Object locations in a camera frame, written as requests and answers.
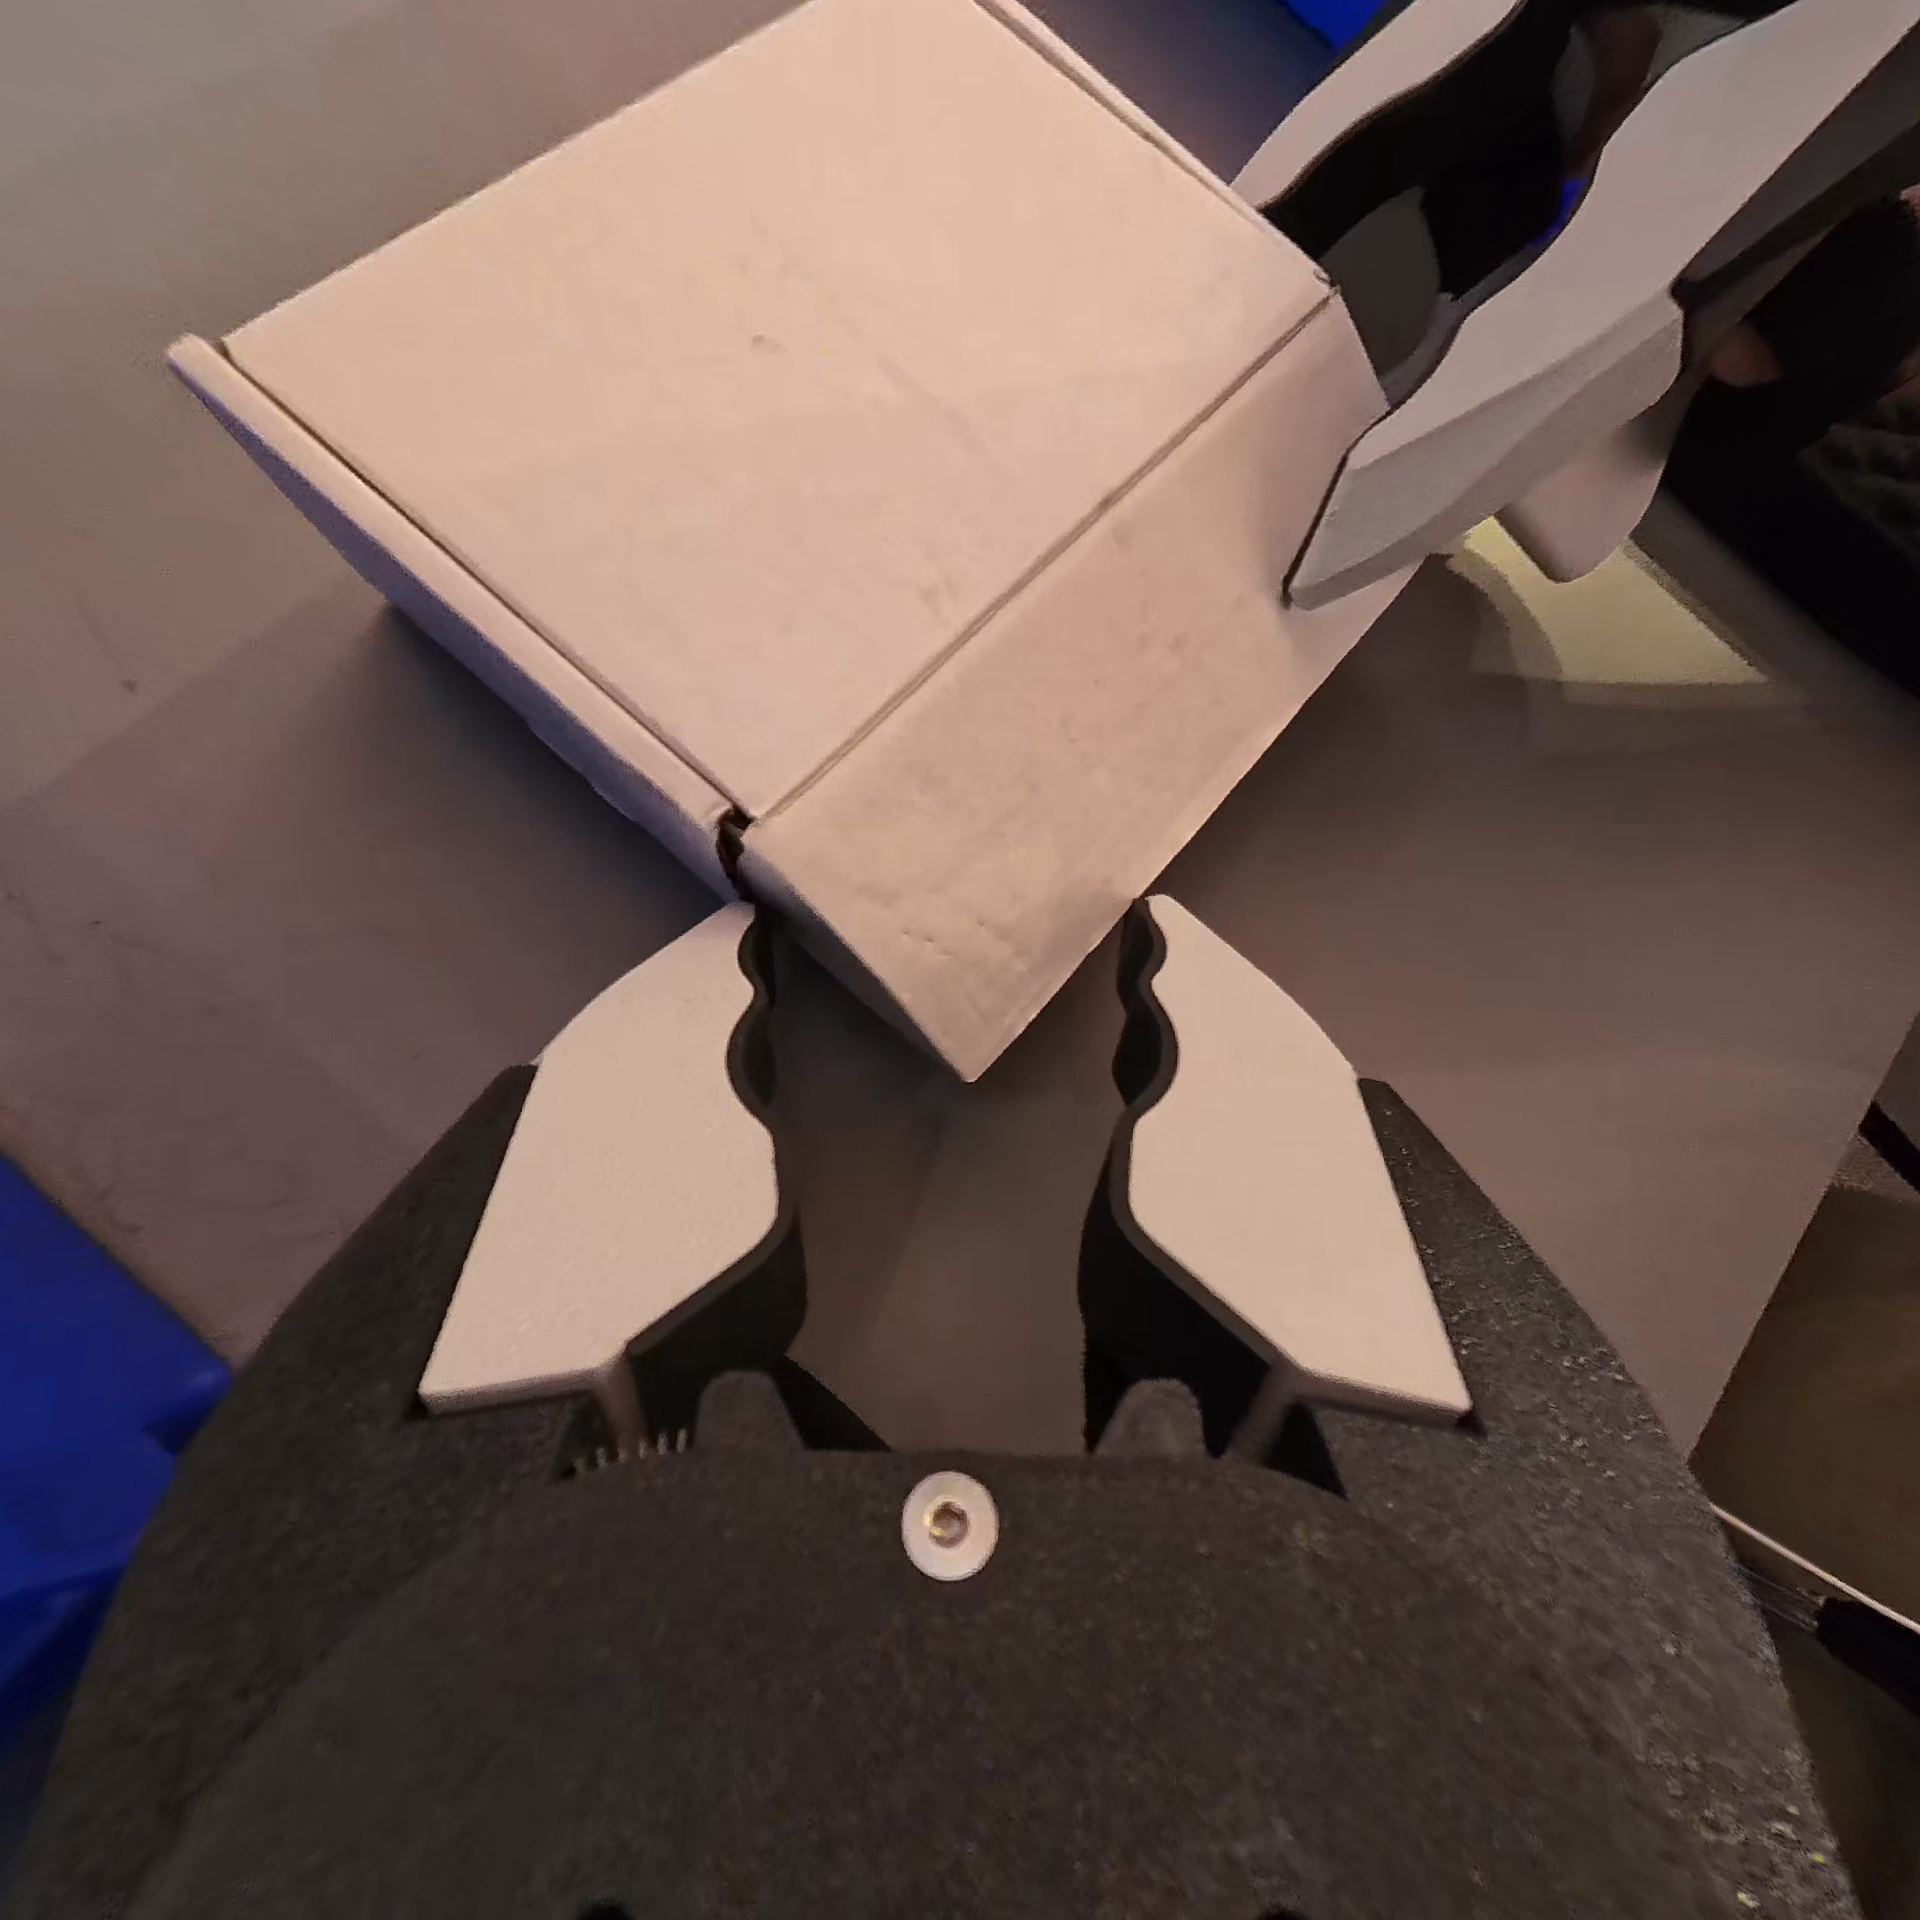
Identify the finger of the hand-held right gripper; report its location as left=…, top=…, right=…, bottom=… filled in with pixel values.
left=1229, top=0, right=1614, bottom=302
left=1285, top=0, right=1920, bottom=612

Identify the blue plastic bin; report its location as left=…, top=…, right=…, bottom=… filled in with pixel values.
left=0, top=1155, right=233, bottom=1864

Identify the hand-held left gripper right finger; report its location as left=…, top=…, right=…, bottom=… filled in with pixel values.
left=1100, top=895, right=1480, bottom=1455

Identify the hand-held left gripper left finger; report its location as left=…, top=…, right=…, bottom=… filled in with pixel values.
left=416, top=902, right=811, bottom=1433

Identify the white cardboard box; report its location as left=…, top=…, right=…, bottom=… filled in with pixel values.
left=164, top=0, right=1420, bottom=1087

